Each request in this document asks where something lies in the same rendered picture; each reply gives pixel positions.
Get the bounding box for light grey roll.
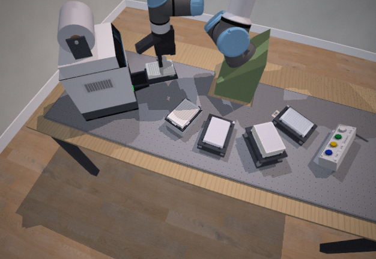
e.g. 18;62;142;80
57;1;95;53

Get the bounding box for dark grey rectangular frame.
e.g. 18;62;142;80
272;105;318;146
197;114;235;157

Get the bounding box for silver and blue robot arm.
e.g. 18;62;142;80
135;0;256;68

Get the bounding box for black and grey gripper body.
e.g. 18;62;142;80
151;25;175;56

